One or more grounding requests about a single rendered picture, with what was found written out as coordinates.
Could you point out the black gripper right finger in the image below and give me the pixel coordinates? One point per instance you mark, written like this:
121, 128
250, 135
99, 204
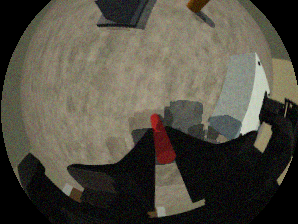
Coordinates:
201, 162

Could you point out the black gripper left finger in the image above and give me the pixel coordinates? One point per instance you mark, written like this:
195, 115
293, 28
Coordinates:
132, 175

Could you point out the red peg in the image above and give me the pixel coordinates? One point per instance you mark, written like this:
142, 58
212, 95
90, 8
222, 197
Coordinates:
164, 150

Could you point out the orange cylinder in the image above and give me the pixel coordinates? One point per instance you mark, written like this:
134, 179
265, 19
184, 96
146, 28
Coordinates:
196, 5

